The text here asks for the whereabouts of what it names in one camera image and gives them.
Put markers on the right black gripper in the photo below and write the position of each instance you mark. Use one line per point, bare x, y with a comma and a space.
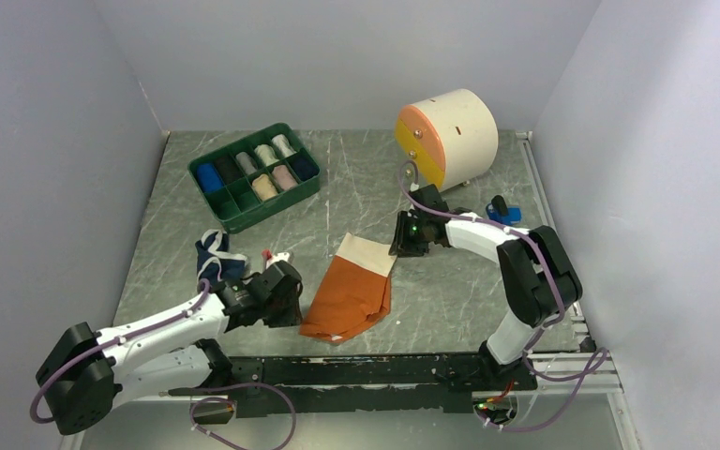
401, 244

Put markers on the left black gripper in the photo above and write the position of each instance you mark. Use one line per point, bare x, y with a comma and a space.
292, 316

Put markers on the orange cream underwear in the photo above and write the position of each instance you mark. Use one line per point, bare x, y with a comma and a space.
355, 292

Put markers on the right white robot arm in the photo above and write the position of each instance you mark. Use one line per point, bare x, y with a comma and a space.
540, 282

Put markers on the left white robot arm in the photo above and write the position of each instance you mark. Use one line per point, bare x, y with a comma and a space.
89, 373

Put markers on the navy white crumpled underwear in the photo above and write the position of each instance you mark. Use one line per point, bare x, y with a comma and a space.
215, 261

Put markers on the beige rolled underwear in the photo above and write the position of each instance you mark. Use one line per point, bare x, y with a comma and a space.
264, 188

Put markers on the pink rolled underwear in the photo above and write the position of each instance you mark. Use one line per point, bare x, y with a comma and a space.
284, 177

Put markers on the grey rolled underwear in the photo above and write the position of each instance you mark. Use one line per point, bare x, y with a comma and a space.
246, 163

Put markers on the navy rolled underwear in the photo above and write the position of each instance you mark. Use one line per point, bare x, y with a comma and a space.
303, 167

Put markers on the blue rolled underwear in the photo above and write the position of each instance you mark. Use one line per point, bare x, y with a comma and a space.
208, 178

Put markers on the black rolled underwear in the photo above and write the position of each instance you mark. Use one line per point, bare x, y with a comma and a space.
229, 171

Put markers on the cream rolled underwear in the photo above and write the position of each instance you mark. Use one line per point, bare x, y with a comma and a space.
266, 154

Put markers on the white rolled underwear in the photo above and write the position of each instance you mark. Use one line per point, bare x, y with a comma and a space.
283, 146

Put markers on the blue black hand tool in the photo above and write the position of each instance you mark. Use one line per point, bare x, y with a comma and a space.
499, 211

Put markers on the round cream drawer cabinet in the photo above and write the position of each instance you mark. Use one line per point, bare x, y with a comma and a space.
452, 138

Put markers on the green divided storage tray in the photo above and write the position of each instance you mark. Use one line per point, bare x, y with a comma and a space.
236, 206

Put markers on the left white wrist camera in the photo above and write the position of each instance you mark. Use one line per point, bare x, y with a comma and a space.
269, 258

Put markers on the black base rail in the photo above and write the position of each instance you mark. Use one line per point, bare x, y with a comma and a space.
451, 382

